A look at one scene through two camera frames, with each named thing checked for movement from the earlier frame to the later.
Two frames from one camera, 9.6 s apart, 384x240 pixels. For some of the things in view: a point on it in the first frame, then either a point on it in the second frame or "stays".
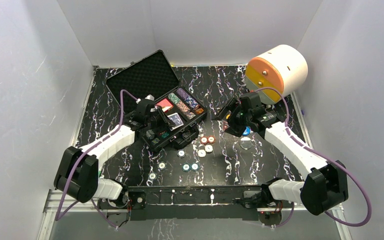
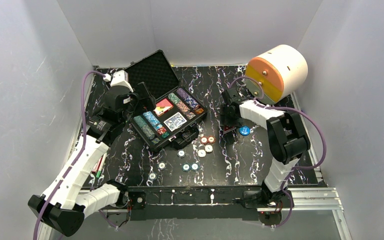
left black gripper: (160, 117) -> (141, 99)
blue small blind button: (247, 131) stays
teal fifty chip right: (195, 166) stays
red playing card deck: (165, 104) stays
